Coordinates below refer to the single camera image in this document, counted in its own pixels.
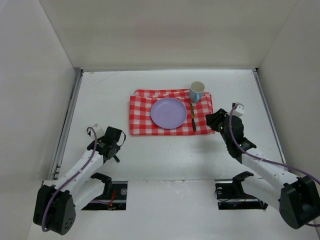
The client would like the gold fork dark handle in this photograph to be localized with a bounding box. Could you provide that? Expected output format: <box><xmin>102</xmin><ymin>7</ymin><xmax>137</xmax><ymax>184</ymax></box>
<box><xmin>113</xmin><ymin>155</ymin><xmax>120</xmax><ymax>163</ymax></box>

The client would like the gold knife dark handle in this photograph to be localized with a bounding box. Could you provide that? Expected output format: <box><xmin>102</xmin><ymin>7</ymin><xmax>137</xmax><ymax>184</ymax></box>
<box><xmin>189</xmin><ymin>102</ymin><xmax>197</xmax><ymax>132</ymax></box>

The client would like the light blue mug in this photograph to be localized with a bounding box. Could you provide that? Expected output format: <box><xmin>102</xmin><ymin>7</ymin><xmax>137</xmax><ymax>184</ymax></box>
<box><xmin>189</xmin><ymin>81</ymin><xmax>205</xmax><ymax>103</ymax></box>

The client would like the purple plastic plate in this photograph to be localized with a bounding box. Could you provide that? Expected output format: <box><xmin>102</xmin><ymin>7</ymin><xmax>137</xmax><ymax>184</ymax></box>
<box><xmin>150</xmin><ymin>97</ymin><xmax>188</xmax><ymax>130</ymax></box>

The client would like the red white checkered cloth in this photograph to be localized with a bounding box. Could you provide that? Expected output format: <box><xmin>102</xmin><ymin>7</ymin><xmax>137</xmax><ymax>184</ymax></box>
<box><xmin>129</xmin><ymin>88</ymin><xmax>215</xmax><ymax>136</ymax></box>

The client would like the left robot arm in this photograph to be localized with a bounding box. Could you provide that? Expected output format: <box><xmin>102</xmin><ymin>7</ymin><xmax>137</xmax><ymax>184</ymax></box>
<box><xmin>33</xmin><ymin>124</ymin><xmax>127</xmax><ymax>236</ymax></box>

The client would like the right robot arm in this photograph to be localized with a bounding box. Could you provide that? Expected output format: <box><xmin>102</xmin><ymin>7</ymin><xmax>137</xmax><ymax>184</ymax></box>
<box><xmin>205</xmin><ymin>103</ymin><xmax>320</xmax><ymax>229</ymax></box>

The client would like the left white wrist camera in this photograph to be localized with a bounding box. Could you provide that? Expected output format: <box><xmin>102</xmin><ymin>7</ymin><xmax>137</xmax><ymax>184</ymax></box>
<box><xmin>87</xmin><ymin>124</ymin><xmax>105</xmax><ymax>140</ymax></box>

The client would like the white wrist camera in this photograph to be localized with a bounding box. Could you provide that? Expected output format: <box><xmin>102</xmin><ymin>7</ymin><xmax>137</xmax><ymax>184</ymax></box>
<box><xmin>87</xmin><ymin>124</ymin><xmax>105</xmax><ymax>140</ymax></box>
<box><xmin>232</xmin><ymin>102</ymin><xmax>245</xmax><ymax>118</ymax></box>

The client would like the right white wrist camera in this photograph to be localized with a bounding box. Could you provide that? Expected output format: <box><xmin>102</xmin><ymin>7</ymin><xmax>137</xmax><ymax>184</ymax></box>
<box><xmin>232</xmin><ymin>102</ymin><xmax>245</xmax><ymax>118</ymax></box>

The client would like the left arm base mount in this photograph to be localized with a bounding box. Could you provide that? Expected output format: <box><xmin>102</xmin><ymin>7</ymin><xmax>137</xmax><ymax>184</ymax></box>
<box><xmin>82</xmin><ymin>173</ymin><xmax>128</xmax><ymax>211</ymax></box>

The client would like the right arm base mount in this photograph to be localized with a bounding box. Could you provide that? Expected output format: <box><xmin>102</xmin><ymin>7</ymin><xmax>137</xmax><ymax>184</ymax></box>
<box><xmin>214</xmin><ymin>171</ymin><xmax>269</xmax><ymax>211</ymax></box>

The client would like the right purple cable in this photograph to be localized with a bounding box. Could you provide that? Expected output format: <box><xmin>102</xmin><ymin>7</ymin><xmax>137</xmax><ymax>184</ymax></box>
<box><xmin>229</xmin><ymin>103</ymin><xmax>320</xmax><ymax>227</ymax></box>

